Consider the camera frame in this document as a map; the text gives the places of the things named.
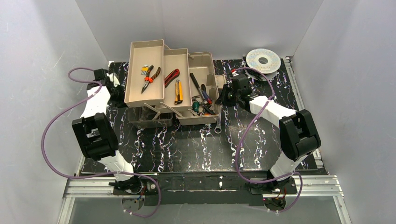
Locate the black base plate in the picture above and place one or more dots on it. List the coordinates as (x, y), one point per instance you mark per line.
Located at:
(206, 188)

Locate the silver ratchet ring wrench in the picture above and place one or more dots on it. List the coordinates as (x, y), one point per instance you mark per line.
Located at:
(218, 128)

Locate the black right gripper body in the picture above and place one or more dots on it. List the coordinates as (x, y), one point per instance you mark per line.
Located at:
(227, 96)

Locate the red black utility knife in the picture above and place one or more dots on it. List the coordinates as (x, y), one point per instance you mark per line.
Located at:
(172, 76)

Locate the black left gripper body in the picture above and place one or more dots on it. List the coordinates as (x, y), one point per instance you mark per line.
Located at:
(116, 94)

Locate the white filament spool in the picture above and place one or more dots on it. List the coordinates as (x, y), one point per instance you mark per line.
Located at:
(265, 61)

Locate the blue red pen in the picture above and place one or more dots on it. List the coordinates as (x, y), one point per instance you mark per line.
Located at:
(209, 101)

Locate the green stubby screwdriver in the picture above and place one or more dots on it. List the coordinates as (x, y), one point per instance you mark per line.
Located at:
(195, 106)

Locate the small black hammer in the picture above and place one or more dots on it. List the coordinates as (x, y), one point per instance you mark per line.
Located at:
(205, 111)

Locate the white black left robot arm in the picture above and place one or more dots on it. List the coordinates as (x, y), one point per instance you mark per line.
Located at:
(95, 135)

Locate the orange black needle nose pliers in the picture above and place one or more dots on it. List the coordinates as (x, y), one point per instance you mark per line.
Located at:
(149, 79)

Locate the black handled claw hammer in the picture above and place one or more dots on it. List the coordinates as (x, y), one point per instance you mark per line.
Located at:
(200, 78)

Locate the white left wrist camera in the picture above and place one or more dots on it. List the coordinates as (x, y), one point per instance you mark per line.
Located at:
(113, 79)

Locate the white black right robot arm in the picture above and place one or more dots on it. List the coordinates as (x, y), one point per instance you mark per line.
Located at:
(298, 134)

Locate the translucent beige tool box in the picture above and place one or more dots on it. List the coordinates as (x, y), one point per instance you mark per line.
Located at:
(155, 107)

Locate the yellow hex key set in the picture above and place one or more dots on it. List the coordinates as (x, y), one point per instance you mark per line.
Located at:
(144, 69)

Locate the yellow utility knife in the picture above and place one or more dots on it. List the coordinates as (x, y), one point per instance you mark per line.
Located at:
(179, 93)

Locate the aluminium front rail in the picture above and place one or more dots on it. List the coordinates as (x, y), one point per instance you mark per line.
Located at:
(312, 185)

